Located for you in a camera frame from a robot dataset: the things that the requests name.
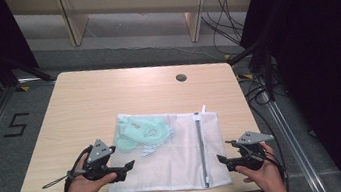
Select black wrist strap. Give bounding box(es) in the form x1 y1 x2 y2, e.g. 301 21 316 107
40 173 72 191

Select mint green garment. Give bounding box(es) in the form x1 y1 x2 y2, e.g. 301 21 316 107
110 109 178 161

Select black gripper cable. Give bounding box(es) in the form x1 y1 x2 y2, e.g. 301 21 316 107
260 147 291 192

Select light wooden bench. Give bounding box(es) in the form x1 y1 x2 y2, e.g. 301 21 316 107
5 0 270 68

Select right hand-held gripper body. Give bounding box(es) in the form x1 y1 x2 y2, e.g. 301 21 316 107
223 127 279 175

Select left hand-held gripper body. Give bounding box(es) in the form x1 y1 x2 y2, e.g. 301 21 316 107
69 136 121 185

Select white mesh laundry bag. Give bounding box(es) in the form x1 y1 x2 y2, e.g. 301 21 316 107
97 99 235 192

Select person's right hand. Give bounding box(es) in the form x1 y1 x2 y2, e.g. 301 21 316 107
231 138 291 192

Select black tape floor number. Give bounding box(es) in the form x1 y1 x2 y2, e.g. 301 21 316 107
0 111 34 140

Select grey table grommet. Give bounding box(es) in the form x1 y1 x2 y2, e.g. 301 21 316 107
175 72 189 84

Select black hanging cables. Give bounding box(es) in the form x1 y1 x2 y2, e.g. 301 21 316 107
197 0 254 59

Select black floor cables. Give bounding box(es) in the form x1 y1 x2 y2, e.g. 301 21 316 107
236 67 288 180

